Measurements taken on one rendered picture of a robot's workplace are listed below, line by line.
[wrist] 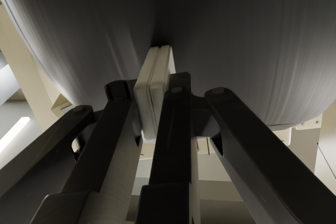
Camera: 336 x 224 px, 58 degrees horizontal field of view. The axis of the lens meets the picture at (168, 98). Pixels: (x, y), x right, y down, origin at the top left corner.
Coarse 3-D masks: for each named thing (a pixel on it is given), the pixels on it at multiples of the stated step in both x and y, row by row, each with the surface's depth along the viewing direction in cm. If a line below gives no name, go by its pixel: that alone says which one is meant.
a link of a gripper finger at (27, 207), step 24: (72, 120) 13; (48, 144) 11; (24, 168) 10; (48, 168) 11; (72, 168) 12; (0, 192) 9; (24, 192) 10; (48, 192) 11; (0, 216) 9; (24, 216) 10
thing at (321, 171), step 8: (328, 112) 59; (328, 120) 59; (320, 128) 64; (328, 128) 60; (320, 136) 65; (328, 136) 60; (320, 144) 65; (328, 144) 61; (320, 152) 66; (328, 152) 61; (320, 160) 66; (328, 160) 62; (320, 168) 67; (328, 168) 62; (320, 176) 68; (328, 176) 63; (328, 184) 63
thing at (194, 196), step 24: (168, 96) 13; (168, 120) 11; (192, 120) 13; (168, 144) 10; (192, 144) 11; (168, 168) 9; (192, 168) 9; (144, 192) 7; (168, 192) 7; (192, 192) 8; (144, 216) 7; (168, 216) 7; (192, 216) 7
